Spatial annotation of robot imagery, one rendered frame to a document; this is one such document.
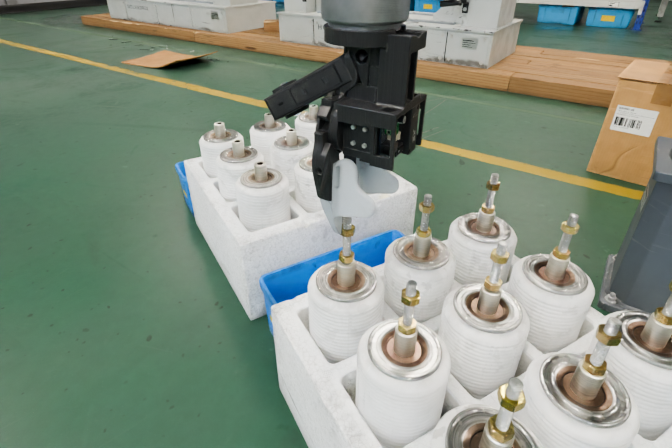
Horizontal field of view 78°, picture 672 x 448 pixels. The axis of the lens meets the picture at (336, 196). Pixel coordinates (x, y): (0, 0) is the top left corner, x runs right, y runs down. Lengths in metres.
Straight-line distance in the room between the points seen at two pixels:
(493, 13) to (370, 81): 2.08
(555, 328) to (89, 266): 0.92
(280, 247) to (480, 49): 1.86
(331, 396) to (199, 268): 0.55
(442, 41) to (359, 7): 2.13
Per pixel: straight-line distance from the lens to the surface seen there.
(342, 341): 0.53
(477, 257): 0.63
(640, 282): 0.96
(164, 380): 0.79
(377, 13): 0.35
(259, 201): 0.73
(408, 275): 0.55
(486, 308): 0.51
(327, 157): 0.39
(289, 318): 0.58
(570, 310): 0.58
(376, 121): 0.36
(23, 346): 0.96
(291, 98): 0.42
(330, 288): 0.51
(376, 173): 0.46
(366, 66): 0.38
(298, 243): 0.77
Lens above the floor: 0.60
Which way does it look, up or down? 30 degrees down
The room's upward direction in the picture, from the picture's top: straight up
